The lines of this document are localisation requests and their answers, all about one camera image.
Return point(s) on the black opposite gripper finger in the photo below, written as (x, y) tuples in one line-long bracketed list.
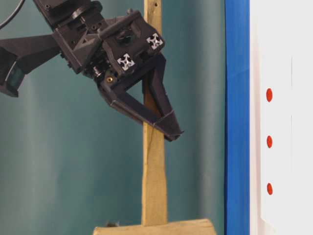
[(117, 97), (164, 118)]

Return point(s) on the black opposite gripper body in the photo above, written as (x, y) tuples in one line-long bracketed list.
[(93, 45)]

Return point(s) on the wooden mallet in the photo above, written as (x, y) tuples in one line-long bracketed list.
[(154, 216)]

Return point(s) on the green backdrop curtain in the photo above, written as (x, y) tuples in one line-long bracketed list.
[(70, 163)]

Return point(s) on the blue table cloth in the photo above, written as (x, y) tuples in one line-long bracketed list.
[(236, 175)]

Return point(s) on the white foam board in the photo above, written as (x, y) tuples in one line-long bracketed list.
[(281, 117)]

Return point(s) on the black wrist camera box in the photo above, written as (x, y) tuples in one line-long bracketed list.
[(20, 56)]

